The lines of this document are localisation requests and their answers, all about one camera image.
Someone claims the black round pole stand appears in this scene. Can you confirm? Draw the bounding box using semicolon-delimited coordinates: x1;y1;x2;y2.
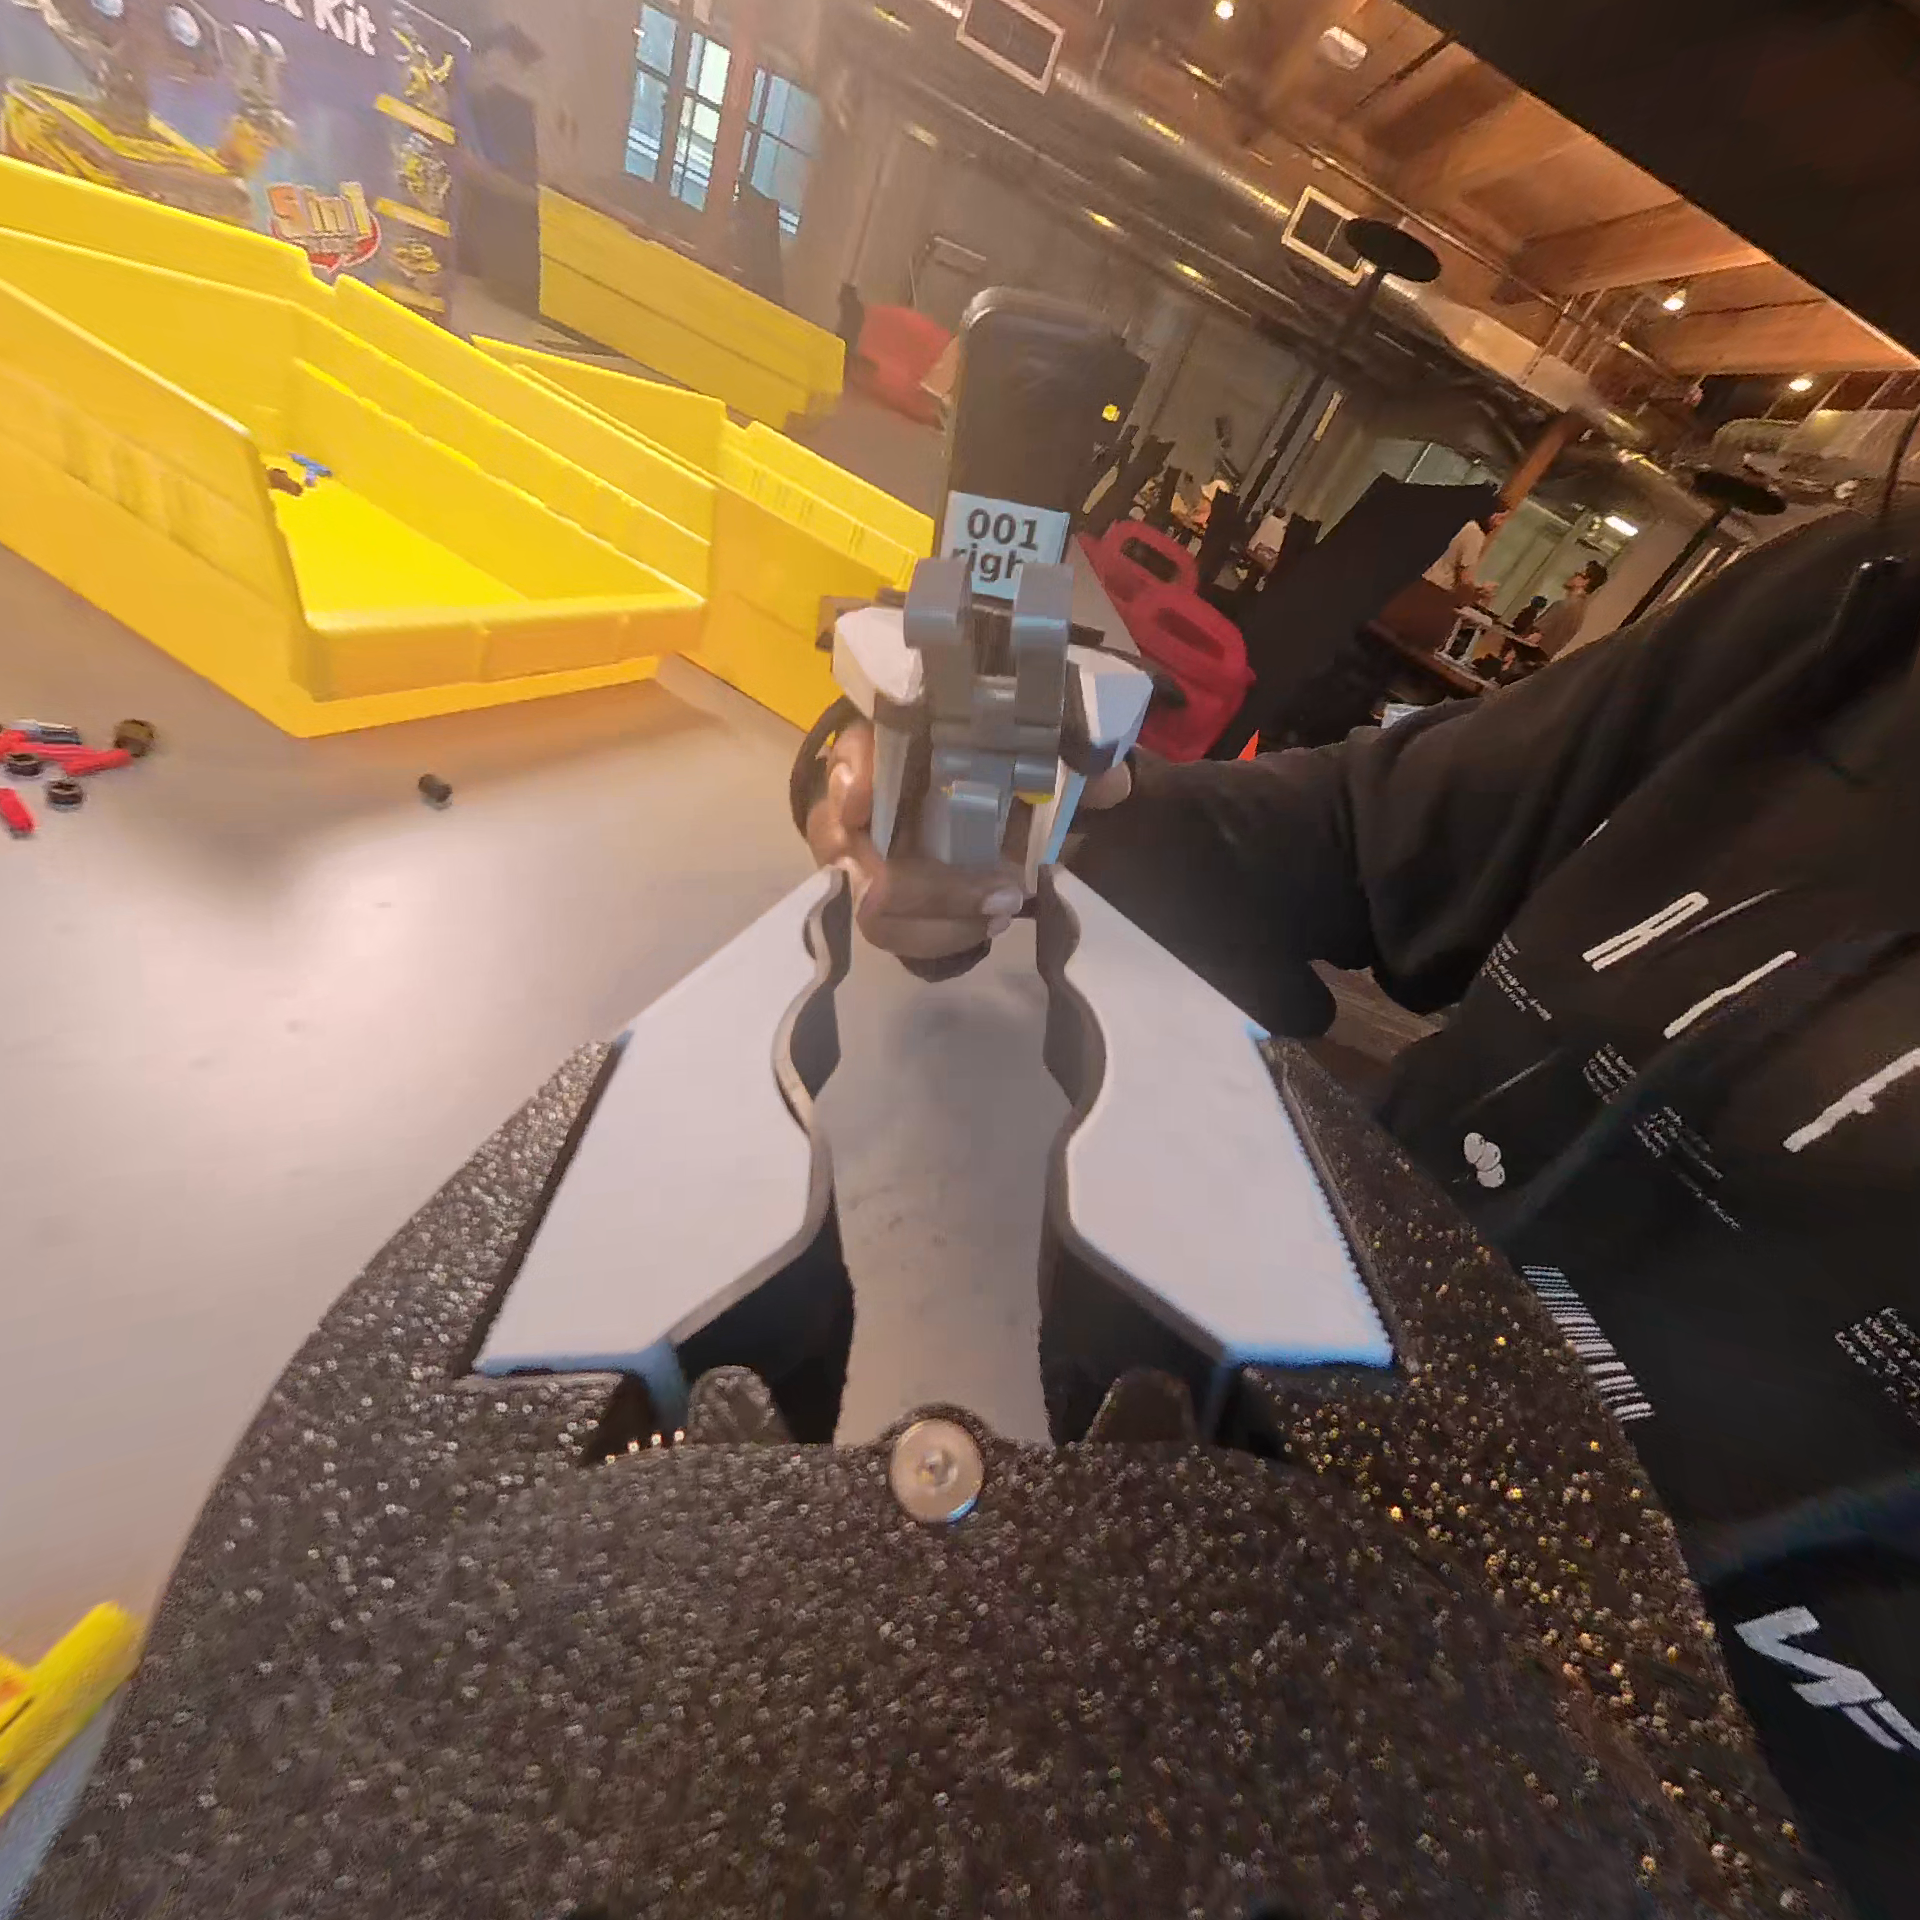
1670;468;1789;618
1290;218;1445;496

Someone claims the pile of small brick pins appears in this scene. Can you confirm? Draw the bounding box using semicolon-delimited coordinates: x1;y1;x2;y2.
0;717;159;837

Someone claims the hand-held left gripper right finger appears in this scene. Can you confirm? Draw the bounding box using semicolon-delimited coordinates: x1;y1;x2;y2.
1031;867;1400;1379

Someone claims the blue printed kit box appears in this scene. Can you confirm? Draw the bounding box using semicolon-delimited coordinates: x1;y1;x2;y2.
0;0;476;321

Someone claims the yellow plastic parts bin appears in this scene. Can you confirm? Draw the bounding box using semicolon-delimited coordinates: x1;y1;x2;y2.
0;276;711;740

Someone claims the grey desk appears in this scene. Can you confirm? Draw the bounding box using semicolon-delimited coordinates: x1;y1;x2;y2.
0;547;1080;1653

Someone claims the grey and yellow brick assembly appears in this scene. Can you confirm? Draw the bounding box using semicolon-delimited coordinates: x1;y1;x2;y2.
903;555;1076;876

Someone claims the window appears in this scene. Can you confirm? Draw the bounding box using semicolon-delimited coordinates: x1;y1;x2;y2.
621;0;822;237

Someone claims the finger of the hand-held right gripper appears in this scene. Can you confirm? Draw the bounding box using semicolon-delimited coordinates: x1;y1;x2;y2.
830;604;928;865
1036;657;1157;874

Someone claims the person's black hoodie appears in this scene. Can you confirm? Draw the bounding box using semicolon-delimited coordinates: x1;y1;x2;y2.
1357;496;1920;1920

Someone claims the person's right forearm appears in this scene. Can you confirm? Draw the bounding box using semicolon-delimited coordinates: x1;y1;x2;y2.
1067;593;1667;1041

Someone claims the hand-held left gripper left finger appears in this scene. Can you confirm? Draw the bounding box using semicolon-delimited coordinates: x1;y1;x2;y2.
470;867;856;1379

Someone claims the red plastic canister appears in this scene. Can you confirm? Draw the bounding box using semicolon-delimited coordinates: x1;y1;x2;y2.
1078;516;1256;768

